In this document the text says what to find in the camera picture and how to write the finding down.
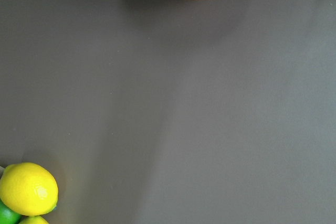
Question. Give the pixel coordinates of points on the yellow lemon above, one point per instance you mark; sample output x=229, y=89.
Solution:
x=33, y=220
x=29, y=189

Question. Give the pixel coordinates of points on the green lime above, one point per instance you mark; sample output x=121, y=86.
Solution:
x=8, y=216

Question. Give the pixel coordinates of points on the yellow lemon far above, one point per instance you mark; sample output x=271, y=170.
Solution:
x=29, y=189

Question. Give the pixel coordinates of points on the yellow lemon near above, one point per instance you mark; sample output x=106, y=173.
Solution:
x=33, y=220

